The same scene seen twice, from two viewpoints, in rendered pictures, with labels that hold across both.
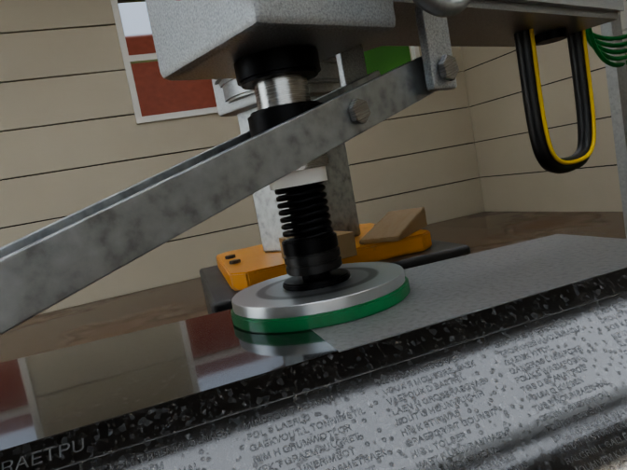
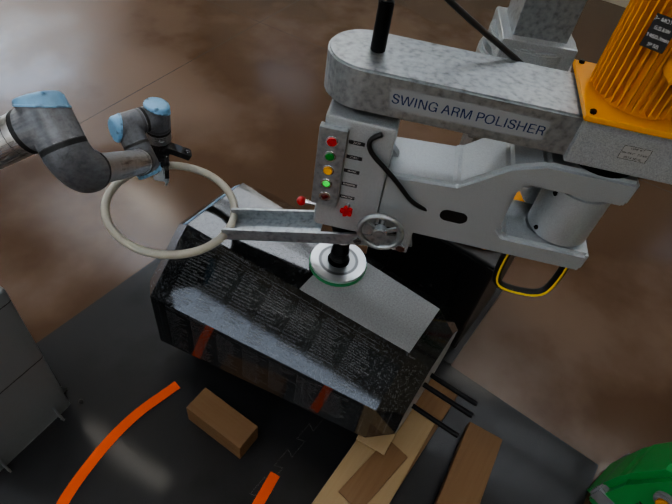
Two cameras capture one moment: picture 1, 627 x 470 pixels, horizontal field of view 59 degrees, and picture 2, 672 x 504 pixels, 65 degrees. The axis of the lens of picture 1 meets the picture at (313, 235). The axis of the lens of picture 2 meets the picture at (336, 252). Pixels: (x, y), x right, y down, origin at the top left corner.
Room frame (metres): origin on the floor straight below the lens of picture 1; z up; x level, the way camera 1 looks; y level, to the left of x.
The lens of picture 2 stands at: (-0.32, -0.88, 2.35)
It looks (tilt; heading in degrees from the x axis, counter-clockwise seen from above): 48 degrees down; 42
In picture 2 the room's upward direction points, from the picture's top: 10 degrees clockwise
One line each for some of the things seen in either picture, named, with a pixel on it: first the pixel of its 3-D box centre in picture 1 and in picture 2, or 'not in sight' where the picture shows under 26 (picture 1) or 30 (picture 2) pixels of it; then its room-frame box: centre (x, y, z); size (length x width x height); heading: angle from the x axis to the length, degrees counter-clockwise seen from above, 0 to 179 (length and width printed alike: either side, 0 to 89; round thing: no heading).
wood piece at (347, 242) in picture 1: (315, 245); not in sight; (1.21, 0.00, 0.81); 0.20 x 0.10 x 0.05; 21
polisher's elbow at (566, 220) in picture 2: not in sight; (569, 204); (1.08, -0.51, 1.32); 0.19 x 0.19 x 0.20
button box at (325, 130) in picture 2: not in sight; (329, 167); (0.54, -0.01, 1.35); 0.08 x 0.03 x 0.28; 128
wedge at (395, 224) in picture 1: (393, 225); not in sight; (1.35, -0.20, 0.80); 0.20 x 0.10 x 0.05; 149
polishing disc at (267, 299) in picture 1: (317, 286); (338, 260); (0.67, 0.01, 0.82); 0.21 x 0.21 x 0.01
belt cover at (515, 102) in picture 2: not in sight; (500, 104); (0.89, -0.27, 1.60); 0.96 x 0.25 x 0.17; 128
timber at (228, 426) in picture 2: not in sight; (222, 422); (0.14, 0.02, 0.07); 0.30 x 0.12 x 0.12; 106
